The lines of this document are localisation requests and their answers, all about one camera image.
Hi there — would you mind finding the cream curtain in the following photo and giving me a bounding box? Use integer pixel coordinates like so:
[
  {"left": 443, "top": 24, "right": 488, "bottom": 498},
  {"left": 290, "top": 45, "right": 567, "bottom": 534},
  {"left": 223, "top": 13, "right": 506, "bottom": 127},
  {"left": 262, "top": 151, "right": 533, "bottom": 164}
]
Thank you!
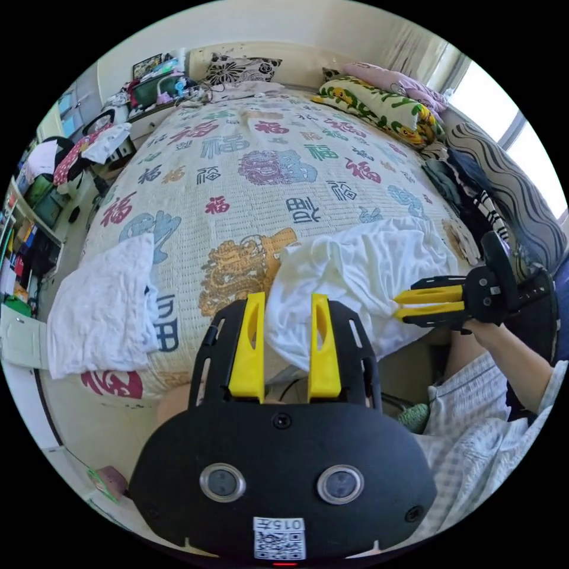
[{"left": 382, "top": 20, "right": 461, "bottom": 85}]

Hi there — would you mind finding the green and yellow printed blanket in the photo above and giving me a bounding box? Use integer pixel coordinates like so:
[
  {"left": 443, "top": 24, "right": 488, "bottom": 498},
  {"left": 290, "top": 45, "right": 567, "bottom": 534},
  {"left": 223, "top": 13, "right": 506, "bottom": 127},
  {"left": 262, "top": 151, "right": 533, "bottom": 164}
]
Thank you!
[{"left": 311, "top": 74, "right": 445, "bottom": 148}]

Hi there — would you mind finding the grey wavy striped cushion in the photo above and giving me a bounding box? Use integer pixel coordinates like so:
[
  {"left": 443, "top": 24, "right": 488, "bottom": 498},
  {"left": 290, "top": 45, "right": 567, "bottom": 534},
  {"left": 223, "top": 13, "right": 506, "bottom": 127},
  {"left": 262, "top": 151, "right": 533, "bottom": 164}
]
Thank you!
[{"left": 444, "top": 122, "right": 569, "bottom": 272}]

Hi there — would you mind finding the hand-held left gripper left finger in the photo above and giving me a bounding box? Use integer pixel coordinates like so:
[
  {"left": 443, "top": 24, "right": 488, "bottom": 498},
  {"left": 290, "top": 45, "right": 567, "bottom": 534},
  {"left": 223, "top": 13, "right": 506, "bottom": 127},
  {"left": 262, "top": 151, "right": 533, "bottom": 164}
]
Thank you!
[{"left": 228, "top": 292, "right": 267, "bottom": 404}]

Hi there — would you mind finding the white cupboard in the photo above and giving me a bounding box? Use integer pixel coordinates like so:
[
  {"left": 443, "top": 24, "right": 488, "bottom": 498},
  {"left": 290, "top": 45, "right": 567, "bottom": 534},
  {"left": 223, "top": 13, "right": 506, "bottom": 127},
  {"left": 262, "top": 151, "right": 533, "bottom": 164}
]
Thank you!
[{"left": 0, "top": 302, "right": 50, "bottom": 370}]

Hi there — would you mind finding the person's body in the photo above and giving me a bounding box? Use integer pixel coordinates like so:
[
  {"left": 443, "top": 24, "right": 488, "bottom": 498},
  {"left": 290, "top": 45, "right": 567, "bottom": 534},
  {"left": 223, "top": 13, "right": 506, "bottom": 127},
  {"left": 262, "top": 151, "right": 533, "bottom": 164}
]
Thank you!
[{"left": 156, "top": 340, "right": 569, "bottom": 534}]

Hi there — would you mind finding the pile of clothes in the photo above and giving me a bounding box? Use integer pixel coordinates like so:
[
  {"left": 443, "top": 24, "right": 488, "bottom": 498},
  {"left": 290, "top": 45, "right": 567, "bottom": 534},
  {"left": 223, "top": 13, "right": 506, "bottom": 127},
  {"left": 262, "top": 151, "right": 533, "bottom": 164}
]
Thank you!
[{"left": 420, "top": 142, "right": 512, "bottom": 243}]

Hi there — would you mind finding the white t-shirt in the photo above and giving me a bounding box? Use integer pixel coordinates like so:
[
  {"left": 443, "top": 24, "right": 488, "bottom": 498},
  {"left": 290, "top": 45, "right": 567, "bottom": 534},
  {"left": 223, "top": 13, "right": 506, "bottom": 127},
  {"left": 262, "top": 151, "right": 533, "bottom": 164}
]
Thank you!
[{"left": 264, "top": 216, "right": 465, "bottom": 375}]

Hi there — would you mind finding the pink box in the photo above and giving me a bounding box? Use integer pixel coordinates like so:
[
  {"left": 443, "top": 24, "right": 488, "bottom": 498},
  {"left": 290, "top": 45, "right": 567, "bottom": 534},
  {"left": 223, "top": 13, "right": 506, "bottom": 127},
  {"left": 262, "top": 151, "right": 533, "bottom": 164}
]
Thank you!
[{"left": 88, "top": 464, "right": 130, "bottom": 503}]

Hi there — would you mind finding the pink pillow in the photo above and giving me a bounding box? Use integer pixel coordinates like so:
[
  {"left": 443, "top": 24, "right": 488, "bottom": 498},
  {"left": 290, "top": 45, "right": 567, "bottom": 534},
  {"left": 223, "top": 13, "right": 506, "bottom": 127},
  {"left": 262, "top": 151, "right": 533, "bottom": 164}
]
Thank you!
[{"left": 342, "top": 61, "right": 450, "bottom": 112}]

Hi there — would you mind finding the cluttered desk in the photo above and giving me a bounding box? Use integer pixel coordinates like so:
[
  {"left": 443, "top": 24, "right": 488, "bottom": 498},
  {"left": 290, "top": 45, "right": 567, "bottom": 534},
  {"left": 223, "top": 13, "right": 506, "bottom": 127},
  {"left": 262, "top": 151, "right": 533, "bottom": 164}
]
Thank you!
[{"left": 104, "top": 47, "right": 210, "bottom": 123}]

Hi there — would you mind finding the black and white floral pillow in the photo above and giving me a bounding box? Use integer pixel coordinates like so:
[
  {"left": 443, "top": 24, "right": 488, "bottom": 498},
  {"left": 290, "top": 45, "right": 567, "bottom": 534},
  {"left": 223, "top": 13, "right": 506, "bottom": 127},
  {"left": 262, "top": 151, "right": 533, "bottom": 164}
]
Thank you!
[{"left": 205, "top": 52, "right": 283, "bottom": 86}]

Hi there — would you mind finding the window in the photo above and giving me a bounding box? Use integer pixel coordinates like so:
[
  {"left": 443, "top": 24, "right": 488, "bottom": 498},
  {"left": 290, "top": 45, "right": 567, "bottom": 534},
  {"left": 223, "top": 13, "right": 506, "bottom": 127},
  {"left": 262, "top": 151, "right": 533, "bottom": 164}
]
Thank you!
[{"left": 446, "top": 60, "right": 545, "bottom": 154}]

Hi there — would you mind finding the bed with printed quilt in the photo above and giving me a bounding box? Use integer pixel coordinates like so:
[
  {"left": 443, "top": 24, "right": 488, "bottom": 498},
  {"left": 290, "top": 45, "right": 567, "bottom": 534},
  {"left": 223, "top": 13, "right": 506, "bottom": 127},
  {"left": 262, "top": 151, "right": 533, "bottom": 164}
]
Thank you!
[{"left": 44, "top": 82, "right": 483, "bottom": 401}]

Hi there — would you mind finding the folded white garment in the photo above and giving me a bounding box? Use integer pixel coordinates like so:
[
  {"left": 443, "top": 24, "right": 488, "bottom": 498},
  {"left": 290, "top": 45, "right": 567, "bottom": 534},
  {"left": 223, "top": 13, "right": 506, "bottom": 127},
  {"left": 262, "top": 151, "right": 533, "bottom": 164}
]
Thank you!
[{"left": 46, "top": 232, "right": 161, "bottom": 380}]

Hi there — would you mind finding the chair draped with clothes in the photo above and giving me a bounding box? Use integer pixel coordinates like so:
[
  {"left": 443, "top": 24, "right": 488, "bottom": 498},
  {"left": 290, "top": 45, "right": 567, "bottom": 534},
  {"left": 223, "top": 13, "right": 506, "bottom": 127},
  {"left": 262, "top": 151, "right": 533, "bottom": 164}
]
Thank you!
[{"left": 26, "top": 111, "right": 136, "bottom": 196}]

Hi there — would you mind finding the person's right forearm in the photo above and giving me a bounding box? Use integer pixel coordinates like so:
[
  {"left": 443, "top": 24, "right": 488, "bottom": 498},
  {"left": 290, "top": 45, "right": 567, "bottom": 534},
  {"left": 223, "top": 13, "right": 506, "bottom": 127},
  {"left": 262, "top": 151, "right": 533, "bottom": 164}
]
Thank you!
[{"left": 484, "top": 327, "right": 555, "bottom": 403}]

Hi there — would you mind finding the cluttered shelf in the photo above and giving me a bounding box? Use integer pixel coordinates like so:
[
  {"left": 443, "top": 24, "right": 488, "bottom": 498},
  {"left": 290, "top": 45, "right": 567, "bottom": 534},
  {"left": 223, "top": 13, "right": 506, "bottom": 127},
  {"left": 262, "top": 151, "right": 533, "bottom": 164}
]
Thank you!
[{"left": 0, "top": 173, "right": 68, "bottom": 308}]

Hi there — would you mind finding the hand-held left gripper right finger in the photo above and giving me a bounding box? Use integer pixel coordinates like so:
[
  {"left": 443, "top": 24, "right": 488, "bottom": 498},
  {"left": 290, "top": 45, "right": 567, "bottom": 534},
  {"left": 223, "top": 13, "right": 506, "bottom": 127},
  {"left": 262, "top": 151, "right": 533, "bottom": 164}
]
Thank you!
[{"left": 308, "top": 293, "right": 343, "bottom": 404}]

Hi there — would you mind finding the person's right hand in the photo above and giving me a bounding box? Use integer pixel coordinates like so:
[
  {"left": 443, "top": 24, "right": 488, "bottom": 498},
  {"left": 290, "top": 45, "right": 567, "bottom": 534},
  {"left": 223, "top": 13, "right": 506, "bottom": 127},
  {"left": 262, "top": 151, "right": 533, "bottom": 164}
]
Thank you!
[{"left": 460, "top": 319, "right": 500, "bottom": 353}]

